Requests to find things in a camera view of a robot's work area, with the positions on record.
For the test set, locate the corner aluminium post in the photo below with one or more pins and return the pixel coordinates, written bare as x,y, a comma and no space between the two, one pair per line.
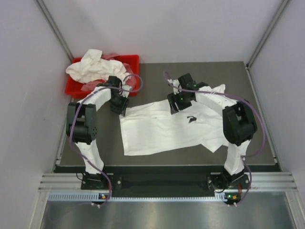
53,26
268,31

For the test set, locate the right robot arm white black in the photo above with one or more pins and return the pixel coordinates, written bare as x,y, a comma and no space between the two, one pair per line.
238,121

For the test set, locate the right corner aluminium post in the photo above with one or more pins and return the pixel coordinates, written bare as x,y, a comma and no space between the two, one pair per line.
268,31

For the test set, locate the white t shirt with print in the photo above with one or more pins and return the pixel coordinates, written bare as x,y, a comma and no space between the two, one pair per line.
151,128

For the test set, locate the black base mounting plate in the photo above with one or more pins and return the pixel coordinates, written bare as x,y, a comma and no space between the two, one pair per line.
203,181

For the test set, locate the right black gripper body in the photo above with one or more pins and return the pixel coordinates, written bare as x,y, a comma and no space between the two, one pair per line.
181,100

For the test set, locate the red plastic bin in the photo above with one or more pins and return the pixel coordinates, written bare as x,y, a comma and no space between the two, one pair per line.
79,90

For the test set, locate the grey slotted cable duct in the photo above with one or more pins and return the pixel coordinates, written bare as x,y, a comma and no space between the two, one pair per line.
101,197

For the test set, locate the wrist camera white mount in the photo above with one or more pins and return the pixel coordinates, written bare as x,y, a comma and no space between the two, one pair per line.
125,90
176,85

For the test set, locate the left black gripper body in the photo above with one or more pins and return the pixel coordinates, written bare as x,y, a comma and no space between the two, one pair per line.
118,104

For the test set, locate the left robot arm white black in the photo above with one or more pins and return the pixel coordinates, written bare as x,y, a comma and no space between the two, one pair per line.
81,127

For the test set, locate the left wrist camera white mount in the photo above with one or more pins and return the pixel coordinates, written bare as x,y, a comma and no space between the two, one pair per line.
125,90

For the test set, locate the aluminium extrusion rail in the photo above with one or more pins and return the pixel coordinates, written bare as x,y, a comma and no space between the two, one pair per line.
60,182

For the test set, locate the pink t shirt in bin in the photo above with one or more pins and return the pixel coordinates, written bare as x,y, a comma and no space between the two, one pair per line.
131,80

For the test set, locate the left corner aluminium post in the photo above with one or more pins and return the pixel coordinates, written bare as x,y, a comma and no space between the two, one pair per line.
53,26

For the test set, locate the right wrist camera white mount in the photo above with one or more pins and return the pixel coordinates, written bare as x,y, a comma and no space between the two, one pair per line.
176,85

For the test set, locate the white t shirt in bin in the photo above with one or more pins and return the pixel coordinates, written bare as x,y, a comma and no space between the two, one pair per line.
93,67

